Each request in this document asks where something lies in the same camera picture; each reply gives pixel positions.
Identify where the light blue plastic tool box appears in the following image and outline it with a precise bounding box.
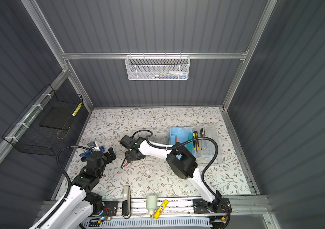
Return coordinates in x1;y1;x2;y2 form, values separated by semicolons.
169;125;220;167

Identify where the yellow black screwdriver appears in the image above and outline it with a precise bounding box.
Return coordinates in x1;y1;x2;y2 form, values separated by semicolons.
200;128;205;137

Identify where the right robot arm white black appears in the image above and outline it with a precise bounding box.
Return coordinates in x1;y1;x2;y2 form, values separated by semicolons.
120;135;232;214

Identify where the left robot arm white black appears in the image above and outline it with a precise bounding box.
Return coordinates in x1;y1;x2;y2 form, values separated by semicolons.
31;142;116;229

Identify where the white plastic bottle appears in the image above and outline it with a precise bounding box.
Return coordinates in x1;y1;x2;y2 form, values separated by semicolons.
146;194;158;217

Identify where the yellow tube in black basket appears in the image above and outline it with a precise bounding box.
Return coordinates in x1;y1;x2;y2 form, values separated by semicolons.
72;102;82;116

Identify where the black pad in basket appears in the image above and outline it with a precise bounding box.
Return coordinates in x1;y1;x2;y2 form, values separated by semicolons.
39;107;76;130

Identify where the yellow glue tube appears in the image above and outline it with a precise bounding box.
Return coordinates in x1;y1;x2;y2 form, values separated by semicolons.
154;199;169;219

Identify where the black silver flat device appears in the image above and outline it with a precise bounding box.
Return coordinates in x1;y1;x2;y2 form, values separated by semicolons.
122;186;132;219

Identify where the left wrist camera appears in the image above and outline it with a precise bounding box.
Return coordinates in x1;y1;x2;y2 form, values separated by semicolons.
88;141;100;151

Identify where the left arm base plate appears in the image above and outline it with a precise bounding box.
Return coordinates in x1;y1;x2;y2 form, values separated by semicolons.
93;200;119;217

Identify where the black wire mesh basket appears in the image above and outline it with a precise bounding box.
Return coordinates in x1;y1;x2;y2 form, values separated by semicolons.
2;87;83;156

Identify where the white wire mesh basket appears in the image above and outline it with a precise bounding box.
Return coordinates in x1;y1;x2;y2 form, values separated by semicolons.
125;57;191;81

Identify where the white perforated cable tray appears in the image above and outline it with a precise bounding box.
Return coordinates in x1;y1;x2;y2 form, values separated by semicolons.
81;217;213;229

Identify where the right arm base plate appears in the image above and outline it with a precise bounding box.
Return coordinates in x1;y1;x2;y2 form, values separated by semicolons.
192;198;232;214

